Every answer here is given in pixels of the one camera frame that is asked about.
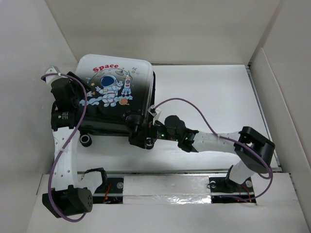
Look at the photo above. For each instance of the aluminium mounting rail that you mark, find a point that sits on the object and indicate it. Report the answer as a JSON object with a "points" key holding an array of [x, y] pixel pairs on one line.
{"points": [[167, 184]]}

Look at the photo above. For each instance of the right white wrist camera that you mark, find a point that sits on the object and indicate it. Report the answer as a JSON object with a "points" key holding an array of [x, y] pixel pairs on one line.
{"points": [[154, 112]]}

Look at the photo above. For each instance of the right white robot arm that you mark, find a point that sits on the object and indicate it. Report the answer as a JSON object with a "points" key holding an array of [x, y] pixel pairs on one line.
{"points": [[254, 150]]}

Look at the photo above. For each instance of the black white space suitcase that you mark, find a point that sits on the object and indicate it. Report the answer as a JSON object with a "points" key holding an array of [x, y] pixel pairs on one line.
{"points": [[117, 86]]}

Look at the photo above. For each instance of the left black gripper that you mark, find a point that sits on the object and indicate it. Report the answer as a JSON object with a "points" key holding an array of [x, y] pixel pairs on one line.
{"points": [[75, 83]]}

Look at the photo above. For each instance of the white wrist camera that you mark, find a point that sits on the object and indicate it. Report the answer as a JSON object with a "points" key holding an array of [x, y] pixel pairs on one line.
{"points": [[52, 74], [154, 112]]}

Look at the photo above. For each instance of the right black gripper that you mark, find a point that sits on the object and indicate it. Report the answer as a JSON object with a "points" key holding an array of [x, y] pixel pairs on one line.
{"points": [[148, 130]]}

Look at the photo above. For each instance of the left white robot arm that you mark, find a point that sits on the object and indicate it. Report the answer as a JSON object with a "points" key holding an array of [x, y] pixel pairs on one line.
{"points": [[69, 197]]}

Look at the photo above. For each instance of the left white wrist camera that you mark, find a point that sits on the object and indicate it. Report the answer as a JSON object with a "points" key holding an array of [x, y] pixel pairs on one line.
{"points": [[52, 74]]}

